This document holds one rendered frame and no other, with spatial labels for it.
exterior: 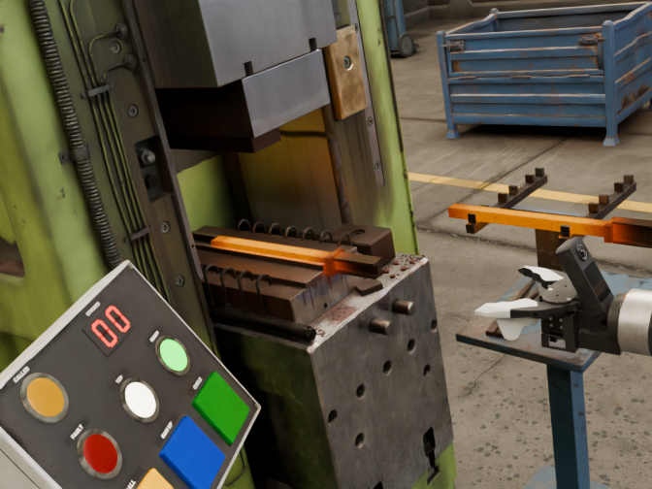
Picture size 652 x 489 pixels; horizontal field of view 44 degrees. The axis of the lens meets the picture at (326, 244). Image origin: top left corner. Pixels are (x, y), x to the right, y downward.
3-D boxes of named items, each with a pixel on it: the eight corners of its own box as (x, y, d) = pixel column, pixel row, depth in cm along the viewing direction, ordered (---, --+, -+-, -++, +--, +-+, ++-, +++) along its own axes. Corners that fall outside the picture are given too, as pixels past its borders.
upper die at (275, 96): (331, 102, 142) (321, 48, 138) (254, 138, 128) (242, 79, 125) (174, 102, 168) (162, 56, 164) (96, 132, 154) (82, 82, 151)
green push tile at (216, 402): (251, 409, 110) (215, 369, 109) (233, 443, 104) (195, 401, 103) (242, 414, 111) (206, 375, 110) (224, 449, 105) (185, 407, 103)
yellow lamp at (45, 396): (77, 406, 87) (65, 372, 85) (40, 430, 84) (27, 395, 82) (60, 399, 89) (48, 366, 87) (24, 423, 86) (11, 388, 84)
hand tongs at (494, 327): (577, 227, 219) (577, 222, 218) (593, 228, 216) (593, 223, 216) (485, 336, 175) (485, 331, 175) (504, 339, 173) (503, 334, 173)
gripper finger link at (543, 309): (512, 323, 117) (573, 314, 116) (511, 313, 116) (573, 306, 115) (506, 308, 121) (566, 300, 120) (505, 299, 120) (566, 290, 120)
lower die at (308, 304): (363, 282, 155) (356, 243, 152) (297, 333, 142) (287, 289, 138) (212, 256, 181) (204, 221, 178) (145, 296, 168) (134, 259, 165)
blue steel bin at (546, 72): (663, 107, 531) (661, -5, 504) (615, 146, 478) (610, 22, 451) (501, 105, 608) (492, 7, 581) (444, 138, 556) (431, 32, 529)
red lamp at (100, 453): (131, 461, 89) (119, 429, 87) (96, 487, 85) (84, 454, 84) (114, 453, 91) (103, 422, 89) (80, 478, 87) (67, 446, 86)
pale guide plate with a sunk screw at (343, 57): (369, 107, 170) (355, 25, 164) (342, 119, 164) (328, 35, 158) (360, 107, 172) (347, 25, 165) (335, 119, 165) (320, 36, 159)
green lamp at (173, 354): (198, 363, 106) (189, 334, 105) (172, 381, 103) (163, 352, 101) (181, 358, 108) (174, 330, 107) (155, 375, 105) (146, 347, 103)
